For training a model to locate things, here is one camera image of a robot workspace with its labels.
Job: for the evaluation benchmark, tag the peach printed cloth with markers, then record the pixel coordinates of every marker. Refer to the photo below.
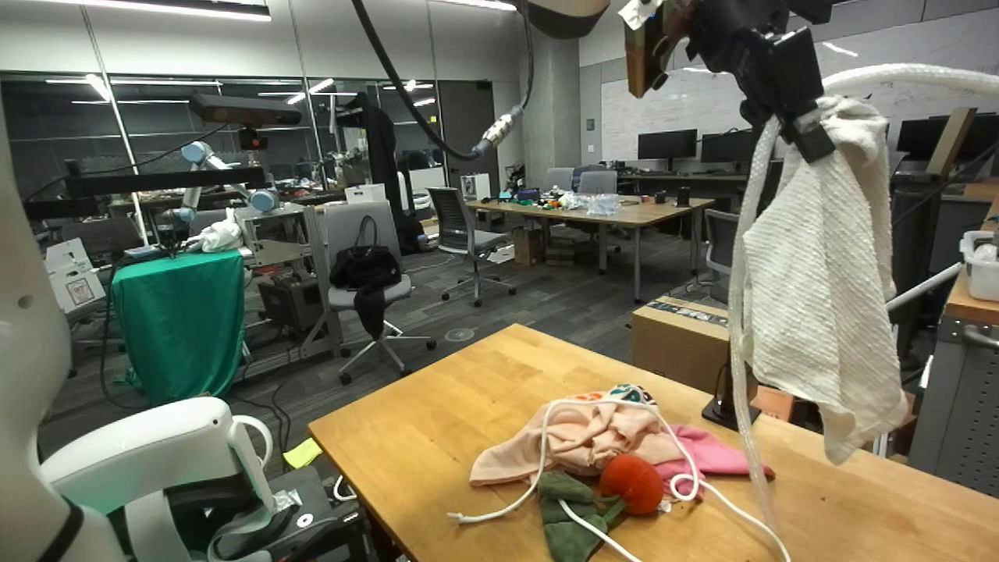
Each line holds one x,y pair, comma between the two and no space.
582,438

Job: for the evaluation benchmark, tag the white object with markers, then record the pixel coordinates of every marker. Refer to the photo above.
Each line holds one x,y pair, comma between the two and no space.
212,234

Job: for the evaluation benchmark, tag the dark green cloth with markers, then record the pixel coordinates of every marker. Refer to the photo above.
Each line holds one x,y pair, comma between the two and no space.
573,518

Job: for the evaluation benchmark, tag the yellow paper sheet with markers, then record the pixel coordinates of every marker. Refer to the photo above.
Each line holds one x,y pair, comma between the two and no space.
302,455

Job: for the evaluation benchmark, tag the black stand pole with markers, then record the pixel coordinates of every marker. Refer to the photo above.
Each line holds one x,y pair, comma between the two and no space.
722,409

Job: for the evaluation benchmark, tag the white towel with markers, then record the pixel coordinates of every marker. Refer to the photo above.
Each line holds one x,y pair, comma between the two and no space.
823,283

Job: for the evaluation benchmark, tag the silver metal pole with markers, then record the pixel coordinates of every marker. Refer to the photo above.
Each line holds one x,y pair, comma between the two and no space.
926,286

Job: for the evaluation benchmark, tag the white plastic bin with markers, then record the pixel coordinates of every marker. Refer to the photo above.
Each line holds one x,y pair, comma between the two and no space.
984,275

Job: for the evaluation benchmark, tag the large cardboard box black tape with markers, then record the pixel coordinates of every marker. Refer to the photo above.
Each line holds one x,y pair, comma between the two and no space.
676,347

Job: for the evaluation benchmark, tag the grey workbench with wood top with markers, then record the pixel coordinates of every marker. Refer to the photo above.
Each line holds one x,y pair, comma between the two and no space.
969,417

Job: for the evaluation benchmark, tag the white sign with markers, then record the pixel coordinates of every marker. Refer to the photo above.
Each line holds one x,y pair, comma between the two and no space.
76,275

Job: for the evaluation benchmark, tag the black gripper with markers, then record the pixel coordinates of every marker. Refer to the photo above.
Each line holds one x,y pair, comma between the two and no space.
760,52

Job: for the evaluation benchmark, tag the black bag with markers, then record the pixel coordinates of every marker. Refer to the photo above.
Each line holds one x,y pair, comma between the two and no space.
363,266

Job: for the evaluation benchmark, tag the red plush ball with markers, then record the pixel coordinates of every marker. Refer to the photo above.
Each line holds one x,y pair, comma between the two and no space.
628,484

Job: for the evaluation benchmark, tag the wooden desk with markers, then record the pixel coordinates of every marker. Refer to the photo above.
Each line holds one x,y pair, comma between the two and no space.
624,212

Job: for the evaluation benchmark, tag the green draped table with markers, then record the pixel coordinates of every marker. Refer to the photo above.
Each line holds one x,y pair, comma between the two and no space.
177,322

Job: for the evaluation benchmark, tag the pink cloth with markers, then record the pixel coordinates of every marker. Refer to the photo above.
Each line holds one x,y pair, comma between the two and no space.
719,458

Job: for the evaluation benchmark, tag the black monitor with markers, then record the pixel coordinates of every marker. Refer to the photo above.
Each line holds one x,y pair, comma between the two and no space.
667,146
728,146

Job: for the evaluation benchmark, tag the whiteboard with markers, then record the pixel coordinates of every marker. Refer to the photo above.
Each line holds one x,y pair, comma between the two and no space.
676,105

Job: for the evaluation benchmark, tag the wooden board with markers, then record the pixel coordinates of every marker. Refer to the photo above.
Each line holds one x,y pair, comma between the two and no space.
953,143

